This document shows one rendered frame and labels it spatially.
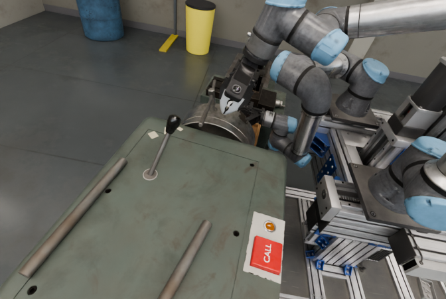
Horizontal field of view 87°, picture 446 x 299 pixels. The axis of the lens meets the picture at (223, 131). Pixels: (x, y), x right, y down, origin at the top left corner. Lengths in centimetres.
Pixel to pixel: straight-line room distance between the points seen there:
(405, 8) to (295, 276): 149
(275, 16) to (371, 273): 176
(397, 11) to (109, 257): 77
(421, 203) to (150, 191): 63
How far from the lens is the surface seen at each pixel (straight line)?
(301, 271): 178
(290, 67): 86
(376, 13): 67
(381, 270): 207
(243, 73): 60
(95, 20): 441
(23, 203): 234
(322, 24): 56
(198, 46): 409
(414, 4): 67
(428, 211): 73
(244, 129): 87
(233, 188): 62
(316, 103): 84
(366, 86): 120
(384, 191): 91
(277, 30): 57
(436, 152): 82
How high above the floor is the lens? 176
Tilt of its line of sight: 42 degrees down
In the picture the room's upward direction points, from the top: 11 degrees clockwise
